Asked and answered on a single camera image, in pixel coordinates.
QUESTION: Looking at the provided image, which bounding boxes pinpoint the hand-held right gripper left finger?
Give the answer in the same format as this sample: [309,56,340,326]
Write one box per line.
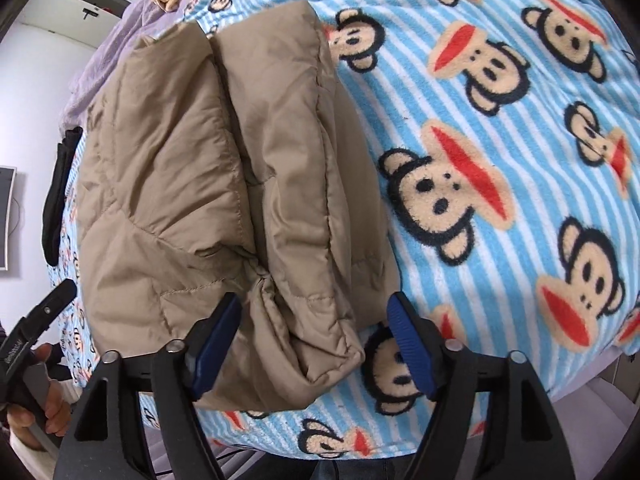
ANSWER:
[52,292,243,480]

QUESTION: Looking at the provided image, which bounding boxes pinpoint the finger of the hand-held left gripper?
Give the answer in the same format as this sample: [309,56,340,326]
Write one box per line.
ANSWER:
[10,279,78,356]

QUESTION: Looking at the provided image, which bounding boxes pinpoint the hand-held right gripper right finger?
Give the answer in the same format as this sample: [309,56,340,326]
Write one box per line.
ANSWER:
[387,291,576,480]

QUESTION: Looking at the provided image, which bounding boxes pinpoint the khaki puffer jacket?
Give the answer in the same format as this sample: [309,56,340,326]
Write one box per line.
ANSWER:
[75,0,401,413]

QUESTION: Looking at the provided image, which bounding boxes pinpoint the person's left forearm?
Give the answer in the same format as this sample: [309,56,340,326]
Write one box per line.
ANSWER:
[7,430,58,468]

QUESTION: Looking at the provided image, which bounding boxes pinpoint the person's left hand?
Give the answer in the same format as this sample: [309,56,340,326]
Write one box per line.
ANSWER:
[6,355,73,438]

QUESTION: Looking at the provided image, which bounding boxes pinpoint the black garment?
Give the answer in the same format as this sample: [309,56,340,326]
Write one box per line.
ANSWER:
[41,126,83,265]

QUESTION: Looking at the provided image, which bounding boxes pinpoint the person's dark trousers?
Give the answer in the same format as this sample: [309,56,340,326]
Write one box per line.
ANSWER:
[315,460,407,480]

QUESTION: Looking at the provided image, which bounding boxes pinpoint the monkey print striped blanket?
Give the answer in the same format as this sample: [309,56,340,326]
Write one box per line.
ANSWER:
[45,0,640,461]

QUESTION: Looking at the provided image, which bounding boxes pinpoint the white wardrobe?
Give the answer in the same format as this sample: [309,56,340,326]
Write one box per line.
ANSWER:
[20,0,126,51]

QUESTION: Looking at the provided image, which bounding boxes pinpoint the purple fleece blanket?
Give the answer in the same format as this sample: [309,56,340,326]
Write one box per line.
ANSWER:
[62,0,201,128]

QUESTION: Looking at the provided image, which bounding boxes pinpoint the wall-mounted screen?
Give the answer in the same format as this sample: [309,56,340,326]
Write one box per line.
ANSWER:
[0,165,17,272]

